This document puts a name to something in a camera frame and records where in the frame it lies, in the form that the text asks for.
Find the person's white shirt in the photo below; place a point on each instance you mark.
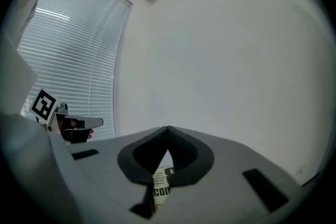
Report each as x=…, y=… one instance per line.
x=23, y=165

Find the white window blinds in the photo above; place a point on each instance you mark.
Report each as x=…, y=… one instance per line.
x=78, y=55

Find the yellow paperback book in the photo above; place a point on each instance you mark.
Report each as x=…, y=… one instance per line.
x=161, y=191

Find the person's left hand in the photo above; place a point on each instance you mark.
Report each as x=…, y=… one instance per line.
x=68, y=124

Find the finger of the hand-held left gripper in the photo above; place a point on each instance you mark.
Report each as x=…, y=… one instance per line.
x=92, y=122

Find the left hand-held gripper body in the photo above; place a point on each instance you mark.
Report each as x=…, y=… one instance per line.
x=43, y=105

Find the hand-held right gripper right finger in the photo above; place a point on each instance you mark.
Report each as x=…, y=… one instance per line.
x=223, y=178

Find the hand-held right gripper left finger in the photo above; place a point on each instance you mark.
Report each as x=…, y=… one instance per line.
x=110, y=178

